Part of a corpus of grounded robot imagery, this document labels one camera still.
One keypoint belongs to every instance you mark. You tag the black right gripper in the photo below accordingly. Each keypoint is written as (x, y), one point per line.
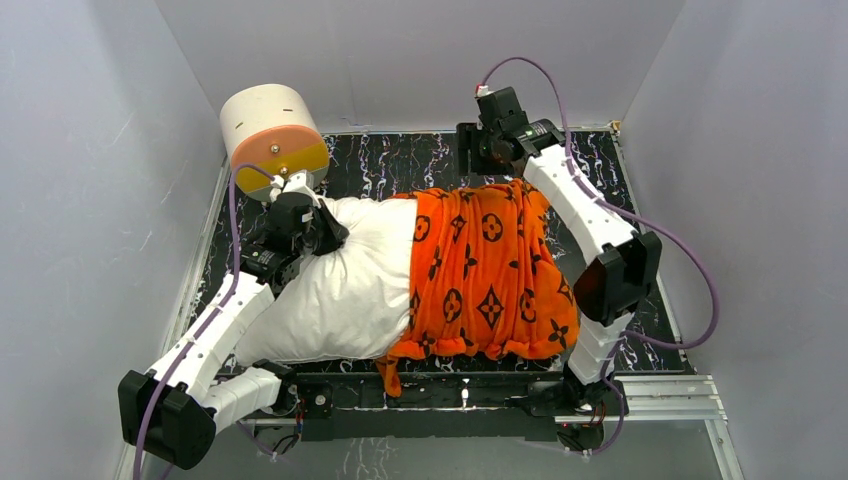
(467, 137)

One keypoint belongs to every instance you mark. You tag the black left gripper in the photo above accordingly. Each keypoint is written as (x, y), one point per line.
(325, 229)

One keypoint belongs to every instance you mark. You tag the white pillow insert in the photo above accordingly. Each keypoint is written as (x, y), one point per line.
(350, 304)

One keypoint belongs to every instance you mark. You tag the orange patterned pillowcase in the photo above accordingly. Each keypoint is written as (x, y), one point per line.
(482, 280)

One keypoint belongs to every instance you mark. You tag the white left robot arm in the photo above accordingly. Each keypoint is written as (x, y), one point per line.
(175, 409)

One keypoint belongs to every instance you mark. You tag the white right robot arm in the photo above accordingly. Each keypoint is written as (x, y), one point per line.
(621, 263)

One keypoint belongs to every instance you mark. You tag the cream drum with orange face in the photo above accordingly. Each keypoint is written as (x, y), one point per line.
(270, 126)

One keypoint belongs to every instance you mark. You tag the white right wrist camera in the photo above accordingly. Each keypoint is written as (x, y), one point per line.
(482, 90)

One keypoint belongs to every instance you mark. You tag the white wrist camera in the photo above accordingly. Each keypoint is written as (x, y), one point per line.
(482, 90)
(300, 182)

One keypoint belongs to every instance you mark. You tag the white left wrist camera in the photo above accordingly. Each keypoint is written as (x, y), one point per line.
(300, 182)

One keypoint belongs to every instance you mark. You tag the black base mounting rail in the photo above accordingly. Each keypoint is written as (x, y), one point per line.
(525, 405)

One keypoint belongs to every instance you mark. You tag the aluminium frame rail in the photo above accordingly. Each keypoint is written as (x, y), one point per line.
(663, 397)

